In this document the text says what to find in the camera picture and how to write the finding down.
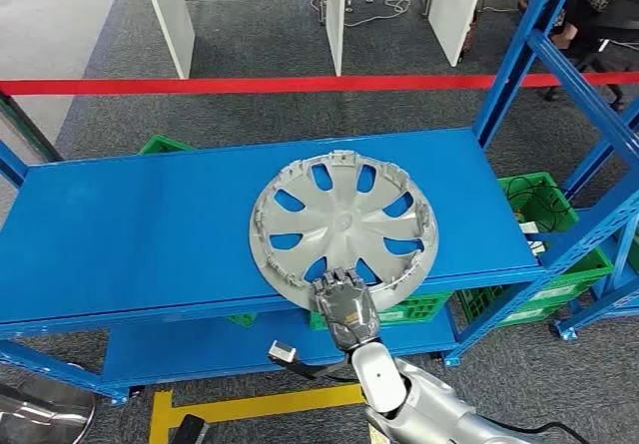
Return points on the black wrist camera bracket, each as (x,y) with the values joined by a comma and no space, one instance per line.
(319,369)

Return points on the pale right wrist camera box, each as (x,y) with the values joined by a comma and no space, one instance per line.
(283,352)

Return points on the red barrier tape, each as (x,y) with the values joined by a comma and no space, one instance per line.
(249,85)

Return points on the chrome stanchion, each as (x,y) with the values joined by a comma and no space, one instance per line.
(44,414)

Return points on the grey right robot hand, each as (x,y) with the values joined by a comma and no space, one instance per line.
(347,309)

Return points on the white paper tag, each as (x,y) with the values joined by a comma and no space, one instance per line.
(538,248)
(529,228)

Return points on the black stanchion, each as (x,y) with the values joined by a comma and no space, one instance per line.
(30,130)

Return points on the grey plastic wheel hubcap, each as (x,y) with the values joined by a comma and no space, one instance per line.
(344,221)

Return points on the green plastic crate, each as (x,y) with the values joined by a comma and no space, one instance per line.
(539,190)
(499,299)
(165,145)
(242,321)
(634,252)
(414,309)

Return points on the black office chair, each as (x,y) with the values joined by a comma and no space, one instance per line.
(584,64)

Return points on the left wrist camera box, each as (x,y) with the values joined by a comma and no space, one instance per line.
(189,431)

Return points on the white desk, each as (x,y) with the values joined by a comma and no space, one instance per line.
(170,18)
(457,5)

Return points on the blue metal shelf rack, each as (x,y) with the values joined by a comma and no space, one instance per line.
(149,229)
(566,330)

